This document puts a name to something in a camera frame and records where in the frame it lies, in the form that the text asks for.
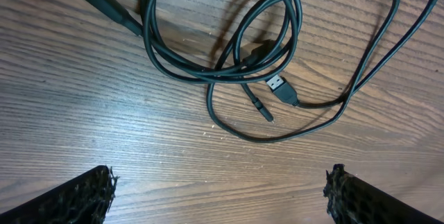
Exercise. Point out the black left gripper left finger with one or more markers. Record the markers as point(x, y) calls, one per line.
point(86, 198)

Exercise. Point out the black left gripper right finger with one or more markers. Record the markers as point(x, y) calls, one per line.
point(351, 200)

